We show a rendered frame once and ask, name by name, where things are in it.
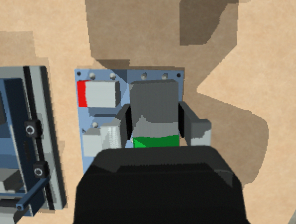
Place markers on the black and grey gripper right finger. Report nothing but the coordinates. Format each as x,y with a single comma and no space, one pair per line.
195,131

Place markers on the grey metal block with green end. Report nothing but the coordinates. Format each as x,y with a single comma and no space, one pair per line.
154,111

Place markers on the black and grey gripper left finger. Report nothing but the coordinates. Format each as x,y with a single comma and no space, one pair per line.
116,133

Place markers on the grey block with yellow end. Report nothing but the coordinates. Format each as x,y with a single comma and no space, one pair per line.
92,142

